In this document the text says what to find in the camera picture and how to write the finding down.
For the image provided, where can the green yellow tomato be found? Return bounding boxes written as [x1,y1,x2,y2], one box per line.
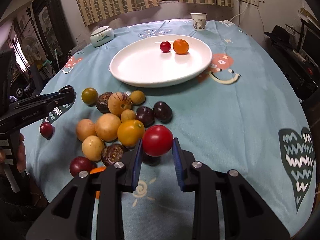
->
[81,87,98,106]

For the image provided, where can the striped pepino melon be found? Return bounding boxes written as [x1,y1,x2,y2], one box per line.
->
[108,92,132,116]

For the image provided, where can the large peach apricot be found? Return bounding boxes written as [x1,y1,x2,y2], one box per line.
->
[95,113,121,142]

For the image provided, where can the orange tangerine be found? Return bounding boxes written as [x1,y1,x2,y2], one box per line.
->
[89,166,106,199]
[172,39,189,55]

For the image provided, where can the pale yellow apricot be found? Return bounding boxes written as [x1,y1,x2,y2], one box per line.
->
[81,135,105,162]

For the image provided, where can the small olive yellow fruit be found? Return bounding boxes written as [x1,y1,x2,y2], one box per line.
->
[130,90,146,105]

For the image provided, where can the large red tomato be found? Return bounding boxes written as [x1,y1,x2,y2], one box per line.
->
[142,125,174,157]

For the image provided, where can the small red cherry tomato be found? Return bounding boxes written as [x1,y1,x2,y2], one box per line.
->
[159,41,171,53]

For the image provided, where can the dark red plum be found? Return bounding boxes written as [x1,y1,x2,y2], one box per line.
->
[69,157,97,177]

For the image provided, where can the small yellow loquat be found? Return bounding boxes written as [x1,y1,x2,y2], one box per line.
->
[120,109,136,123]

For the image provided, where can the person's left hand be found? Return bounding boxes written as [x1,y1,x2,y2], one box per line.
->
[0,132,27,173]

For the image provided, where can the dark wooden cabinet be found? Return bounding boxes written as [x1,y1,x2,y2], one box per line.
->
[31,0,75,67]

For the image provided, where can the standing electric fan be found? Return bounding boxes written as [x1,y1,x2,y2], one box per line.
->
[21,36,42,65]

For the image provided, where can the white ceramic lidded jar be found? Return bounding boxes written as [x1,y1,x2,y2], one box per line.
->
[90,26,114,47]

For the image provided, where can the white round plate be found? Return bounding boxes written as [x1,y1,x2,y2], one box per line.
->
[109,35,213,88]

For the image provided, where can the light blue patterned tablecloth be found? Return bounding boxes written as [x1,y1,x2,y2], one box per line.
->
[21,20,316,239]

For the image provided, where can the white paper cup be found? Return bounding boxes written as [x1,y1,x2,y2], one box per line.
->
[190,13,207,31]

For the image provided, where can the black computer monitor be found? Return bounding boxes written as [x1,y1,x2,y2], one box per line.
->
[300,20,319,66]

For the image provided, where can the black hat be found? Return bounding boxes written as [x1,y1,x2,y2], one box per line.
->
[264,25,290,45]

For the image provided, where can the white power cable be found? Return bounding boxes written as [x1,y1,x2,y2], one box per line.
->
[220,2,251,26]

